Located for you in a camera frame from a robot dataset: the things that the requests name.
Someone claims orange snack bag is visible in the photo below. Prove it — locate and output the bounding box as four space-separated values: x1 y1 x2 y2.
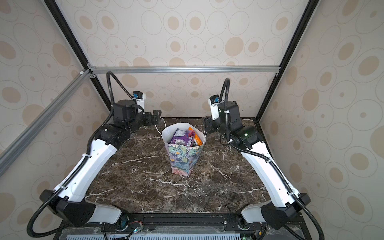
189 127 203 147

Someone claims purple pink snack bag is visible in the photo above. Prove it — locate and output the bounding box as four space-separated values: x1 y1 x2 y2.
170 129 195 147

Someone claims floral paper bag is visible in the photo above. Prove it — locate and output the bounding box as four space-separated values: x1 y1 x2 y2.
158 123 206 177

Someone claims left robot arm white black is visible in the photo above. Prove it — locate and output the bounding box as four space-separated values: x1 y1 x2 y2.
40 100 162 228

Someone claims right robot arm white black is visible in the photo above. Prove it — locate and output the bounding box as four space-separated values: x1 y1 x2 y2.
204 95 311 230

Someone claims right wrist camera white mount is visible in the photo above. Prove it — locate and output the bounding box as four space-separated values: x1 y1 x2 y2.
208 95 221 121

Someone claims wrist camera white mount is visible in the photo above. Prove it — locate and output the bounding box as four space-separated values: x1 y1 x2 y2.
133 91 146 114
208 95 221 121

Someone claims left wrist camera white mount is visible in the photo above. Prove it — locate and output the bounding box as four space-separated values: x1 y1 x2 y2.
133 91 146 114

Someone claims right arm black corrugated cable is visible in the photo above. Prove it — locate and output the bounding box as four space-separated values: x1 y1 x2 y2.
218 77 326 240

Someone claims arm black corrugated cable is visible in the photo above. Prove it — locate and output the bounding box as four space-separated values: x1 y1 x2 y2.
26 70 145 238
218 77 326 240

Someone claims silver aluminium rail back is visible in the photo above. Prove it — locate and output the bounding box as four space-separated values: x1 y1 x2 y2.
91 66 280 74

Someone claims silver aluminium rail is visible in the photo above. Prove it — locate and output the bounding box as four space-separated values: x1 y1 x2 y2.
1 70 91 175
91 66 280 74

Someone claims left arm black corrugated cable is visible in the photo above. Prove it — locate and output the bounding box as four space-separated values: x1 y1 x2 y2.
26 70 145 238

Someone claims silver aluminium rail left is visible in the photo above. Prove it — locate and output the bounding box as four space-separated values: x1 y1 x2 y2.
1 70 91 175

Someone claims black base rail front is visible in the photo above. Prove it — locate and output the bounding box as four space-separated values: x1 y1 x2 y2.
54 213 295 240

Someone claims black corner frame post left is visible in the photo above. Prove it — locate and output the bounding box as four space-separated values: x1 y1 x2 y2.
43 0 111 110

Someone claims black corner frame post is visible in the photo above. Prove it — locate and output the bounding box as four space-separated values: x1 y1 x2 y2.
254 0 320 123
43 0 111 110

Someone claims black corner frame post right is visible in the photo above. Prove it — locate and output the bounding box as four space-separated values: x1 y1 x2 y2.
254 0 320 123

